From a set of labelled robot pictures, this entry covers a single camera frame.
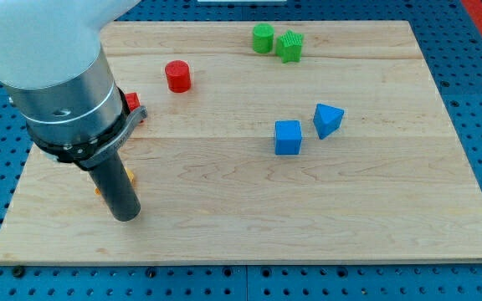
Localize green cylinder block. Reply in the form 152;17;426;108
252;23;274;54

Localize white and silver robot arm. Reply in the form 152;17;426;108
0;0;146;171

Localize yellow hexagon block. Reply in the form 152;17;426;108
94;167;136;196

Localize light wooden board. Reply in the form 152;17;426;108
0;21;482;266

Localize green star block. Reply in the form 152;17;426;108
275;30;304;64

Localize red cylinder block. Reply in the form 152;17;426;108
165;60;192;93

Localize red star block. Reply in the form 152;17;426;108
125;92;141;115

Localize blue triangular prism block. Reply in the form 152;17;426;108
313;104;345;140

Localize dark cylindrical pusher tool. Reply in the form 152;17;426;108
89;153;141;222

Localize blue cube block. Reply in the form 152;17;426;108
274;120;302;155

